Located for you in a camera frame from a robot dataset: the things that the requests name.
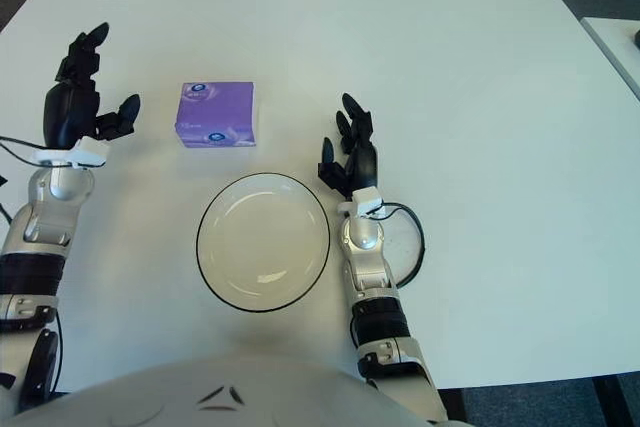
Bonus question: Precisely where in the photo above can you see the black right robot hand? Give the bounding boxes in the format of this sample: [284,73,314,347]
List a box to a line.
[316,92,380,201]

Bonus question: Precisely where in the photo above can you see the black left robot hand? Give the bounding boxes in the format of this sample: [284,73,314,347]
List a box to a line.
[42,21,142,151]

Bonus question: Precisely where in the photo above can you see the purple tissue paper pack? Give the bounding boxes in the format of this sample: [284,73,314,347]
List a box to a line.
[174,80,260,150]

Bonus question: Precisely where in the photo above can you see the white plate with black rim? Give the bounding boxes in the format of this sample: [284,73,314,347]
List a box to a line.
[195,172,332,312]

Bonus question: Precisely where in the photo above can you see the grey robot torso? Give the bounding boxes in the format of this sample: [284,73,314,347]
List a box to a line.
[0,348,482,427]

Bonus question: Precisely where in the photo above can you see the neighbouring white table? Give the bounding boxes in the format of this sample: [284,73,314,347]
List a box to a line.
[579,16,640,100]

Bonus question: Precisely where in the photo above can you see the black table leg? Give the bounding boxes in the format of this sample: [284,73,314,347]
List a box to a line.
[591,373,632,427]

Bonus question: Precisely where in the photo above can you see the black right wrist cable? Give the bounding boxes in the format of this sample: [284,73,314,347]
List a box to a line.
[372,202,427,289]

